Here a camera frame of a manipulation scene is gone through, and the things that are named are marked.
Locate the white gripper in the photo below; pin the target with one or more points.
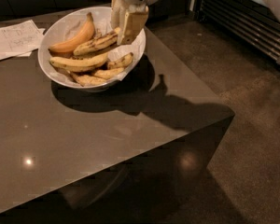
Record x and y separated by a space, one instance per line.
130 23

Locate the spotted yellow banana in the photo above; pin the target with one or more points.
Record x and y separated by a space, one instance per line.
99 43

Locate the large orange-yellow banana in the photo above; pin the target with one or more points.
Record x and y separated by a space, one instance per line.
85 33

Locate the small banana at right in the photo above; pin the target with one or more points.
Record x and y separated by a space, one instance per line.
122 62

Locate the small banana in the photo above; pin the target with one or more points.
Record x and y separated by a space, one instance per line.
86 80
107 74
122 62

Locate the small banana lower middle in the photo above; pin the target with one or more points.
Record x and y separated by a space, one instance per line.
107 74

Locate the long yellow banana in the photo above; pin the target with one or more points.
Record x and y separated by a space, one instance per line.
79 65

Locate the small banana at bottom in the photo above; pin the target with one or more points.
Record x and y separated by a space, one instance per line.
86 80

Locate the white bowl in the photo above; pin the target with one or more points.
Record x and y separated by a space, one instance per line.
67 27

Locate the printed paper sheet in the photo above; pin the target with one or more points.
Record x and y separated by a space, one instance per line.
19 39

